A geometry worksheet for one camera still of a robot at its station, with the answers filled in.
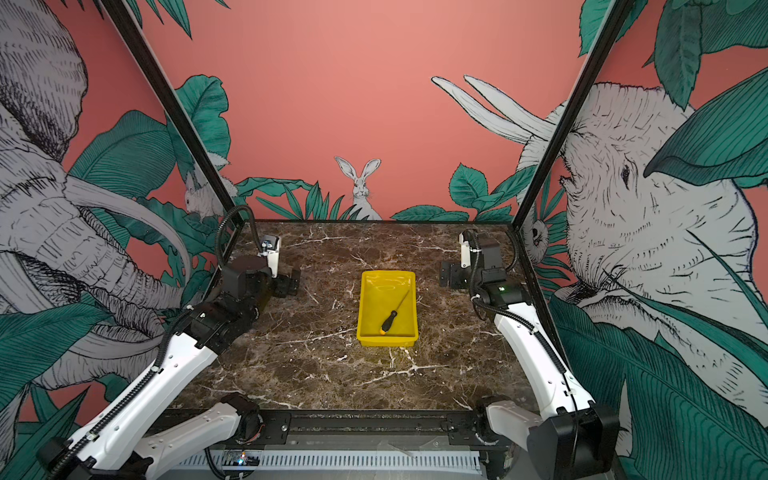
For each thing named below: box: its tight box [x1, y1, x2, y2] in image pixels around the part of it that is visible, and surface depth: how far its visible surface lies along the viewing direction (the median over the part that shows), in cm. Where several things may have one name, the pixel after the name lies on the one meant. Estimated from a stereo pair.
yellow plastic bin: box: [356, 271, 419, 347], surface depth 97 cm
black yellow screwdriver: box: [379, 290, 411, 336], surface depth 92 cm
